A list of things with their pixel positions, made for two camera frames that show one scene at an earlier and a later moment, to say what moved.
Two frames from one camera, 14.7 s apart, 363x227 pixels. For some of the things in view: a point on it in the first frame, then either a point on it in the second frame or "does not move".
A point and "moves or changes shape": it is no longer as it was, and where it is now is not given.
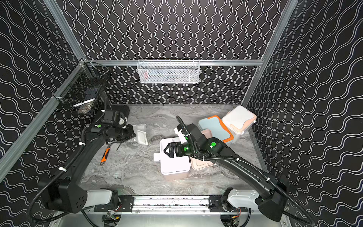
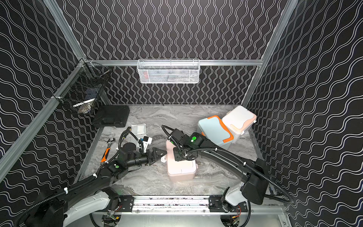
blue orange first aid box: x=218 y=130 does not move
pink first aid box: x=179 y=168 moves or changes shape
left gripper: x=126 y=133 → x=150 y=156
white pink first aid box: x=238 y=120 does not move
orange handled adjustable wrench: x=106 y=153 does not move
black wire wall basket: x=79 y=91 does not move
